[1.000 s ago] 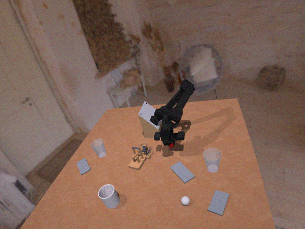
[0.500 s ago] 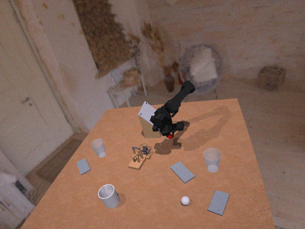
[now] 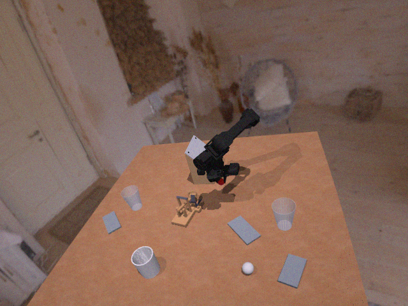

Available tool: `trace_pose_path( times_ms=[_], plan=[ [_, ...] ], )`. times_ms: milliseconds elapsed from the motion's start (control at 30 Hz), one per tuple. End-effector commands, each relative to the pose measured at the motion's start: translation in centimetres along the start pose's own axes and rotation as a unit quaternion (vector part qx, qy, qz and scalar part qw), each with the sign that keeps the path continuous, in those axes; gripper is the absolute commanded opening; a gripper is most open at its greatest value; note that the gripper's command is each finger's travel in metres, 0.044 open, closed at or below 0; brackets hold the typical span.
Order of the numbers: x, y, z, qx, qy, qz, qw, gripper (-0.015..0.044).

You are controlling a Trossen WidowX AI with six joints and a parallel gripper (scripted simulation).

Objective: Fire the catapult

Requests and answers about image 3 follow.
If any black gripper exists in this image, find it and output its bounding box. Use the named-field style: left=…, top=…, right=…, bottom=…
left=197, top=158, right=240, bottom=183

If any white ball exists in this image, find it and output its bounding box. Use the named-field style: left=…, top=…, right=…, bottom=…
left=242, top=262, right=254, bottom=275

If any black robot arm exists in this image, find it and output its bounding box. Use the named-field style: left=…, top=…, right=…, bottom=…
left=193, top=108, right=260, bottom=182

